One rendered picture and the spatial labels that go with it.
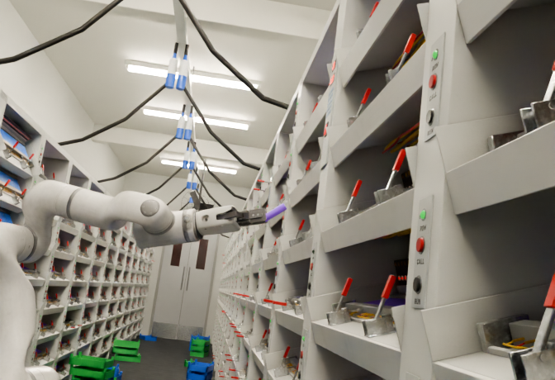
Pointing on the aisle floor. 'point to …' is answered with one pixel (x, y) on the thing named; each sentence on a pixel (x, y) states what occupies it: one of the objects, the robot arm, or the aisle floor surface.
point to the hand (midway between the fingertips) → (258, 216)
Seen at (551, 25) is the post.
